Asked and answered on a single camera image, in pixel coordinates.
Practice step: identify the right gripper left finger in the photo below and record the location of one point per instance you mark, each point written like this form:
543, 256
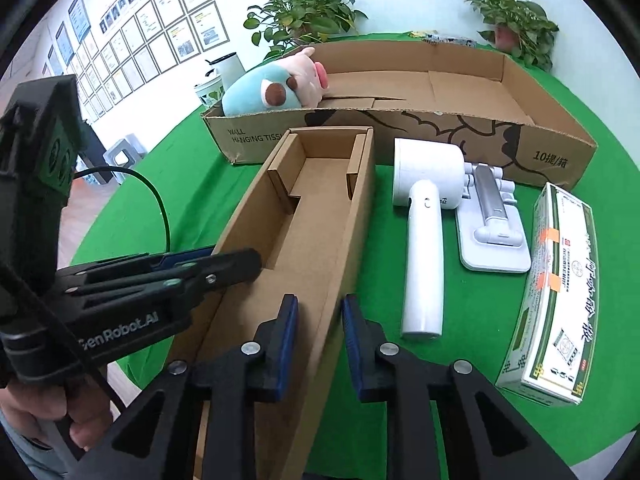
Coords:
200, 415

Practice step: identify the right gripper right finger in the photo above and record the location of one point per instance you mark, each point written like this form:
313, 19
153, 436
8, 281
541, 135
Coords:
443, 421

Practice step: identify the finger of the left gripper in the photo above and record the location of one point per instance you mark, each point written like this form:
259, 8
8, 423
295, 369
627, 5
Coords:
215, 272
124, 266

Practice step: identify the long narrow cardboard box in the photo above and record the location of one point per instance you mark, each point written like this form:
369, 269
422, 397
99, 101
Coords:
306, 213

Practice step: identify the white green medicine box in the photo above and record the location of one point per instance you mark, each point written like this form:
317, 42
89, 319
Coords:
550, 355

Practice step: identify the white folding phone stand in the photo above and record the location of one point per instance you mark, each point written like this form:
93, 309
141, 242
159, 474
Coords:
491, 236

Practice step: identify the white hair dryer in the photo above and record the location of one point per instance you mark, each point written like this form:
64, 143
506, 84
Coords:
428, 178

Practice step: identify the pig plush toy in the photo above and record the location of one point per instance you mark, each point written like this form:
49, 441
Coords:
290, 83

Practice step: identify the person's left hand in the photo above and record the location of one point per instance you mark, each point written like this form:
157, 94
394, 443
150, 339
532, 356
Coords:
23, 406

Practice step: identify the grey plastic stool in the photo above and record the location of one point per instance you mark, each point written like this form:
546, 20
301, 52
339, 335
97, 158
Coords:
125, 153

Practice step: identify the white green patterned cup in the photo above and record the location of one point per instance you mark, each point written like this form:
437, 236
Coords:
210, 90

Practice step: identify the white kettle black lid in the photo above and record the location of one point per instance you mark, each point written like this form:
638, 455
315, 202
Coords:
229, 67

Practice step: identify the left potted green plant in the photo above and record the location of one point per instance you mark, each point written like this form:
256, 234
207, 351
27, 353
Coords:
284, 25

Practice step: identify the potted green plant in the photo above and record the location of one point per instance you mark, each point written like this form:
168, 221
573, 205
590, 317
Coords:
519, 28
284, 25

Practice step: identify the large shallow cardboard tray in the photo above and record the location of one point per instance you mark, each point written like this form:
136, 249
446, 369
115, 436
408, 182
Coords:
478, 99

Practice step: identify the right potted green plant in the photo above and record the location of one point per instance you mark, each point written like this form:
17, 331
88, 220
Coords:
519, 28

